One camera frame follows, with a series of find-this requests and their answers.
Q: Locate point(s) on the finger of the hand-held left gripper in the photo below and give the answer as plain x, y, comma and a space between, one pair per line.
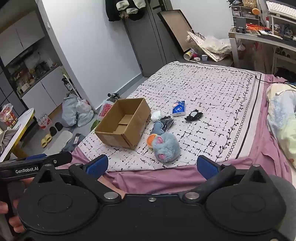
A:
60, 158
34, 157

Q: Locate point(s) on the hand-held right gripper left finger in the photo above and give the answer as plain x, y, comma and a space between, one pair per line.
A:
98, 165

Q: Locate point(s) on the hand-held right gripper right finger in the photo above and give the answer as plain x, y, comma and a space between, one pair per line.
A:
207, 165

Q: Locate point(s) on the brown cardboard box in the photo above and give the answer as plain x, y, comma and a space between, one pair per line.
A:
111, 133

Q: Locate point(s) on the grey-blue fluffy plush toy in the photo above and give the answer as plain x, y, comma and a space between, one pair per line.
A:
166, 146

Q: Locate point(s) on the burger plush toy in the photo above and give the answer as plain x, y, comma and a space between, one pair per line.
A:
151, 140

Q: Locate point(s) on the black plastic packet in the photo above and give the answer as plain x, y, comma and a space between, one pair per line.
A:
167, 121

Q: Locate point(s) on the blue denim plush toy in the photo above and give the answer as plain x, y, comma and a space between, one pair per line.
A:
158, 128

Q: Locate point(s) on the blue tissue packet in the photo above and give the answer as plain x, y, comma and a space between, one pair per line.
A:
179, 108

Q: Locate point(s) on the white plastic bag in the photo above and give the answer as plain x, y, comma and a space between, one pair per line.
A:
156, 115
83, 105

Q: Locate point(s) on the person's left hand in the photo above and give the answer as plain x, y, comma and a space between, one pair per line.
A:
16, 223

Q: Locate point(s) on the white floor mat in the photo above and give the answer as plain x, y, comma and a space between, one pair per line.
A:
59, 142

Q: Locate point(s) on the pair of yellow slippers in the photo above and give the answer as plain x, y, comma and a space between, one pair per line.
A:
46, 141

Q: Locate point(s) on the blue jeans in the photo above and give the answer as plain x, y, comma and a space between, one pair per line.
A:
74, 141

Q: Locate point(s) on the round white yellow-edged table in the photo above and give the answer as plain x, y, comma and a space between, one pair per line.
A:
16, 136

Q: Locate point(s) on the pair of black slippers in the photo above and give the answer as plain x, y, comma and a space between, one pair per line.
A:
55, 128

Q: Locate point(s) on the pack of water bottles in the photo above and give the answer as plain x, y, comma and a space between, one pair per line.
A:
44, 122

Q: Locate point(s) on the pale plastic bag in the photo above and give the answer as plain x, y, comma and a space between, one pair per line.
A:
85, 118

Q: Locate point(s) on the grey plastic bag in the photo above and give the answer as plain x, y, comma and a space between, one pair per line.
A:
70, 110

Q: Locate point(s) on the red snack bag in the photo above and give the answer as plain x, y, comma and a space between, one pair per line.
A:
8, 114

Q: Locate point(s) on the red patterned bag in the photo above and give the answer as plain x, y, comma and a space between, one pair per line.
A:
104, 110

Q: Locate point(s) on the white tied plastic bag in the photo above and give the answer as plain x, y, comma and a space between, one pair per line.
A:
83, 105

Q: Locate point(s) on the pair of sneakers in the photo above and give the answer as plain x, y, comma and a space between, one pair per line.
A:
114, 96

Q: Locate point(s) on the black spray bottle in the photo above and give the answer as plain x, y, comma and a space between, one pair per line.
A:
67, 83

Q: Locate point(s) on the white pole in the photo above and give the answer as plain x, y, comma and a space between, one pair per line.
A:
72, 83

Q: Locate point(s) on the white black-patterned blanket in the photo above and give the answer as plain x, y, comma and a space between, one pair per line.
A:
196, 85

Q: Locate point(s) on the row of shelf items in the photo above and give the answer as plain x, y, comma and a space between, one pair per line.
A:
34, 69

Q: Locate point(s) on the pastel quilt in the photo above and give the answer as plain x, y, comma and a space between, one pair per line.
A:
282, 115

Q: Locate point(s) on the small pale blue box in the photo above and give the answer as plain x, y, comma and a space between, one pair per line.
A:
204, 58

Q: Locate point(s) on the paper cup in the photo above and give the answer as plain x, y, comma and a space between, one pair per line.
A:
188, 54

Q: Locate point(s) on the cream tote bag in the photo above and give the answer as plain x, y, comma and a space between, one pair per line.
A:
212, 47

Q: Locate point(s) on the white and grey cabinets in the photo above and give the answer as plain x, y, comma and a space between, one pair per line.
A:
30, 30

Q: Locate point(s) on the dark grey door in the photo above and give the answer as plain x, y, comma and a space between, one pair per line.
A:
141, 41

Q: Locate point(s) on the white desk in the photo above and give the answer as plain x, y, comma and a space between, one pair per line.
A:
254, 37

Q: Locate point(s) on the black-framed brown board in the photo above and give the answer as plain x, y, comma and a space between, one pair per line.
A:
175, 27

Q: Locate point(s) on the red packet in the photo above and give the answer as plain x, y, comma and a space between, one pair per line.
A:
257, 26

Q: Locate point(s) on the white bottle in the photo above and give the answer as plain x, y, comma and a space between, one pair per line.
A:
268, 22

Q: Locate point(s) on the grey desktop drawer organiser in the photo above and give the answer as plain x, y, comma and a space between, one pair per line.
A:
241, 11

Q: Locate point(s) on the black hanging jacket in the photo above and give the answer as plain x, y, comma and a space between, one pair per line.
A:
129, 9

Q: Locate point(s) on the wicker basket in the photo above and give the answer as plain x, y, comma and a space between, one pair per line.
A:
249, 3

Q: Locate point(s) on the white keyboard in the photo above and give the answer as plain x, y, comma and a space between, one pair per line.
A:
281, 9

